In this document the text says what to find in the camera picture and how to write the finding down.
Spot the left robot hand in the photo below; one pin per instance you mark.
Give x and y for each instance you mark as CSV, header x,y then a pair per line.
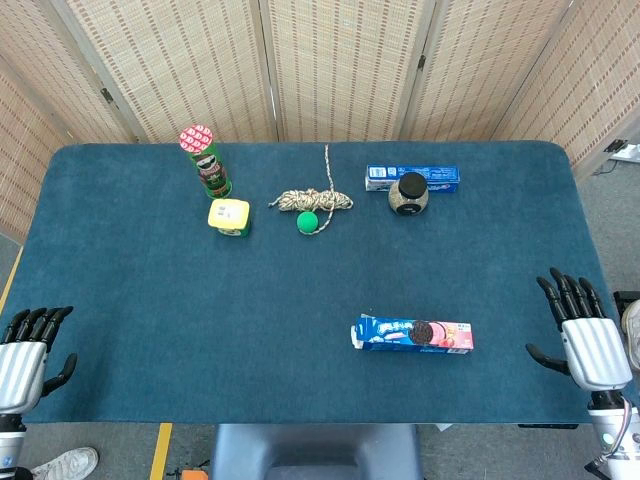
x,y
22,372

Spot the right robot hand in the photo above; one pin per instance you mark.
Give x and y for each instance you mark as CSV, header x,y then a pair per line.
x,y
595,352

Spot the blue and pink Oreo box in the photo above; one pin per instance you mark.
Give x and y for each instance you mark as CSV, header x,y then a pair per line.
x,y
415,336

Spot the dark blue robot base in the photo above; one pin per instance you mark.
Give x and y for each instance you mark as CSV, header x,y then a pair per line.
x,y
315,452

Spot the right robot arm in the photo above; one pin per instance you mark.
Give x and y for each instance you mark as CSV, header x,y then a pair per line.
x,y
612,435

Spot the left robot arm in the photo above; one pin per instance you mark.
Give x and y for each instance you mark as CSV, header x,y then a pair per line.
x,y
10,440

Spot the dark green plastic bin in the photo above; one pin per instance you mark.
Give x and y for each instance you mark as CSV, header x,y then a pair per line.
x,y
622,300

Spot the blue cookie box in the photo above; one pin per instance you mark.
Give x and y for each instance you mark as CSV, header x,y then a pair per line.
x,y
440,176

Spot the grey white sneaker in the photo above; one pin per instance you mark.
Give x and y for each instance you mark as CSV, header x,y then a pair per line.
x,y
632,330

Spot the white paper scrap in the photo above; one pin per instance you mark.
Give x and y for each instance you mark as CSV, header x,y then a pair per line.
x,y
444,426

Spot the blue felt table cloth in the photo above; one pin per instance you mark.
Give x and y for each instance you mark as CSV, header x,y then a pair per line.
x,y
200,310

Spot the orange object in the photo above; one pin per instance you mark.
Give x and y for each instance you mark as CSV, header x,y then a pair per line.
x,y
194,475

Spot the black plug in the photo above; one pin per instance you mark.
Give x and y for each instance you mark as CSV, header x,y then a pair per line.
x,y
615,146

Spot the bamboo folding screen panel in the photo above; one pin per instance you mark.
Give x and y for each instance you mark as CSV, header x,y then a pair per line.
x,y
175,60
50,60
345,60
20,150
600,75
490,65

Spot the glass jar with black lid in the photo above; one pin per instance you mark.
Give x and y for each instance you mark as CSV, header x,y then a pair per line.
x,y
409,195

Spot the green container with yellow lid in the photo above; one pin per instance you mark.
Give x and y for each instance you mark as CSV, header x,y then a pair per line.
x,y
227,215

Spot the green Pringles can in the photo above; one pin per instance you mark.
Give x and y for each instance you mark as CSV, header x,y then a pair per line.
x,y
210,170

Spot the black screen hinge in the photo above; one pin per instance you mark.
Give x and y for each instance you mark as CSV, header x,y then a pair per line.
x,y
106,95
421,62

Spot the green ball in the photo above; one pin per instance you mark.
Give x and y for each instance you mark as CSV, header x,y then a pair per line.
x,y
307,222

